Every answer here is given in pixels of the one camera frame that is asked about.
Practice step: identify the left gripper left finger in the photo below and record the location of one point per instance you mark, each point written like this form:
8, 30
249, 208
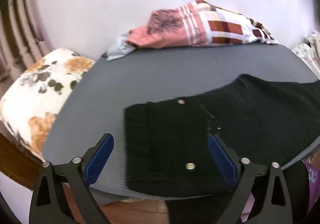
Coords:
49, 203

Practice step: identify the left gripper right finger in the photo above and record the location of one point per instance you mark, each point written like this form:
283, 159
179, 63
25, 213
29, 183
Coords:
240, 174

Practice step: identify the black pants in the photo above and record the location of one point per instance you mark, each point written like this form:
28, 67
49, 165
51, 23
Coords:
167, 142

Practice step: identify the floral pillow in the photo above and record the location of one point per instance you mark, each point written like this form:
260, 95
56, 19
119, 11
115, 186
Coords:
31, 104

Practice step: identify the grey mesh bed mat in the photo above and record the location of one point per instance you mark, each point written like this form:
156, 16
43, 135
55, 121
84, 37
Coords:
96, 105

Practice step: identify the white patterned cloth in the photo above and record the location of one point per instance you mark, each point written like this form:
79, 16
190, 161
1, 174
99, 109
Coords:
308, 52

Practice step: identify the beige curtain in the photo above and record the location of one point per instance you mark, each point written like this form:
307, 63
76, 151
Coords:
22, 42

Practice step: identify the grey cloth under quilt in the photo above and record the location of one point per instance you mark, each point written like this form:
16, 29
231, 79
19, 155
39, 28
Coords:
119, 48

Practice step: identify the pink checkered quilt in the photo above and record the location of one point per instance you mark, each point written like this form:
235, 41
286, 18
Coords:
198, 24

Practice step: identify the brown wooden bed frame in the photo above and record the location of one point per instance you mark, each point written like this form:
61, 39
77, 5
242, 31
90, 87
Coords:
17, 165

